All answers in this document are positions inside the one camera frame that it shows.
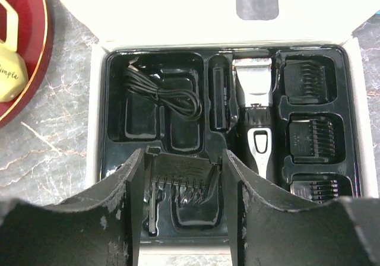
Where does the black charging cable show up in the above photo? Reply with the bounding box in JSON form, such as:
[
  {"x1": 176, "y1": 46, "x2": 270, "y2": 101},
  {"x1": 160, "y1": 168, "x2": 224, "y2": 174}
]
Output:
[{"x1": 123, "y1": 56, "x2": 204, "y2": 121}]

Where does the dark red round tray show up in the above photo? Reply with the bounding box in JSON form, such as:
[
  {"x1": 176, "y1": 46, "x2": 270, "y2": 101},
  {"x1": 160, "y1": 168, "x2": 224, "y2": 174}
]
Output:
[{"x1": 1, "y1": 0, "x2": 53, "y2": 127}]

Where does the white clipper kit box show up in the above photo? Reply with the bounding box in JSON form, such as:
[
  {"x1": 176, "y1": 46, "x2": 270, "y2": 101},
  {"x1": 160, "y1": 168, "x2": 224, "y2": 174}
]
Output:
[{"x1": 60, "y1": 0, "x2": 379, "y2": 255}]

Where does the pale yellow mug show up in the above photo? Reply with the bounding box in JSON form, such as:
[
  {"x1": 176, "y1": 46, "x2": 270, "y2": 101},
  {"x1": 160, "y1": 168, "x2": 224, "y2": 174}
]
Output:
[{"x1": 1, "y1": 0, "x2": 29, "y2": 103}]

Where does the black comb guard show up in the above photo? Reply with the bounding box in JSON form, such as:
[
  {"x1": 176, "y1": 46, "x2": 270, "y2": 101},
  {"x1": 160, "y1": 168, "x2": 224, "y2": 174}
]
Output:
[
  {"x1": 145, "y1": 147, "x2": 220, "y2": 204},
  {"x1": 289, "y1": 117, "x2": 336, "y2": 163},
  {"x1": 290, "y1": 180, "x2": 339, "y2": 203}
]

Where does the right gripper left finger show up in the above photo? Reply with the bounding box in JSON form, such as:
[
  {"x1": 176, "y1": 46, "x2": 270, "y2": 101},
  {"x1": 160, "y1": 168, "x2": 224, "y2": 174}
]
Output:
[{"x1": 1, "y1": 149, "x2": 145, "y2": 265}]

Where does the black silver hair clipper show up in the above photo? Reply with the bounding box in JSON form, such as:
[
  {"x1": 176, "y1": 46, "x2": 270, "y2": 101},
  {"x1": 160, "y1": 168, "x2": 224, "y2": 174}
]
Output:
[{"x1": 233, "y1": 58, "x2": 276, "y2": 183}]

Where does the black comb guard attachment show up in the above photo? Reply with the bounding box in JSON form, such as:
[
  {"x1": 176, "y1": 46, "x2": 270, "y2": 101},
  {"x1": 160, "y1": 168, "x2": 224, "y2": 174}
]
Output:
[{"x1": 283, "y1": 60, "x2": 328, "y2": 105}]

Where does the small black cleaning brush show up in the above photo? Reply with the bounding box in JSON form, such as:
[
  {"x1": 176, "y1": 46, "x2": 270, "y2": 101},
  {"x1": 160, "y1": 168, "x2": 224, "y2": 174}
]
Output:
[{"x1": 148, "y1": 182, "x2": 162, "y2": 236}]

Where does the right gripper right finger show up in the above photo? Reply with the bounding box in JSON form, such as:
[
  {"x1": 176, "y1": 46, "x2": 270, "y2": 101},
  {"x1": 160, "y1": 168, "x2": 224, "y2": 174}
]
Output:
[{"x1": 221, "y1": 150, "x2": 379, "y2": 265}]

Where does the black comb guard in box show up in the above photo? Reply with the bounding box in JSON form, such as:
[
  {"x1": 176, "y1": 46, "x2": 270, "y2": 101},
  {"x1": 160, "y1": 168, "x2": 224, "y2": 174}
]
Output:
[{"x1": 290, "y1": 180, "x2": 339, "y2": 203}]

